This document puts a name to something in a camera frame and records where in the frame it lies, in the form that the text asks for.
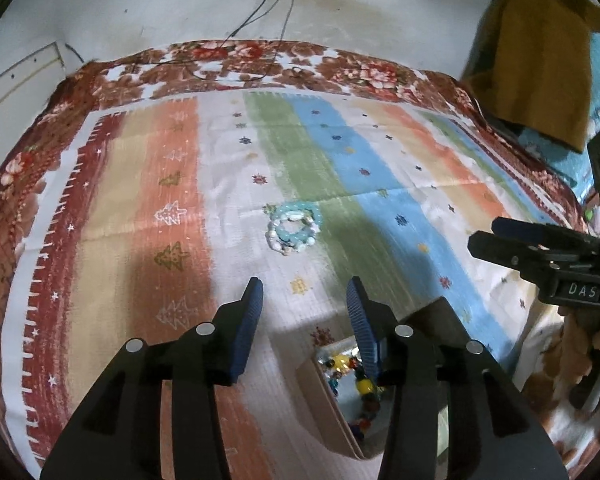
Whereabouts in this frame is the white bead bracelet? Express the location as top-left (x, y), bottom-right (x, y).
top-left (265, 210), bottom-right (321, 257)

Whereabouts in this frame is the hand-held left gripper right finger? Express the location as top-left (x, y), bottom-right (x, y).
top-left (346, 276), bottom-right (571, 480)

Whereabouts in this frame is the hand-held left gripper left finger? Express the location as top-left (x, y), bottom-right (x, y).
top-left (40, 276), bottom-right (265, 480)

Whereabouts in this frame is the yellow hanging cloth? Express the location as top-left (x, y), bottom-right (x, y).
top-left (459, 0), bottom-right (600, 153)

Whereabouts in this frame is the white wooden headboard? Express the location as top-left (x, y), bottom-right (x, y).
top-left (0, 41), bottom-right (67, 128)

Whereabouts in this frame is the cardboard box of beads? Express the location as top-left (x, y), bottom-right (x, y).
top-left (296, 296), bottom-right (486, 461)

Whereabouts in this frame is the striped colourful tablecloth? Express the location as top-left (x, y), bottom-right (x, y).
top-left (0, 39), bottom-right (600, 480)

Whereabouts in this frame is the light blue bead bracelet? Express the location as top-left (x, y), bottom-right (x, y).
top-left (275, 201), bottom-right (327, 247)

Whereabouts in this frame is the multicoloured bead bracelet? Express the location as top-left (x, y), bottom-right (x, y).
top-left (347, 400), bottom-right (383, 442)

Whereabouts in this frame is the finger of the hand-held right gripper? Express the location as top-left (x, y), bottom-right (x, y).
top-left (490, 216), bottom-right (600, 258)
top-left (467, 231), bottom-right (563, 283)

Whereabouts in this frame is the striped colourful blanket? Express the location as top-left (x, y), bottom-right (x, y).
top-left (2, 87), bottom-right (598, 480)

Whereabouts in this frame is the black cable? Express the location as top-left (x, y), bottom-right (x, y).
top-left (222, 0), bottom-right (278, 46)
top-left (195, 0), bottom-right (296, 81)

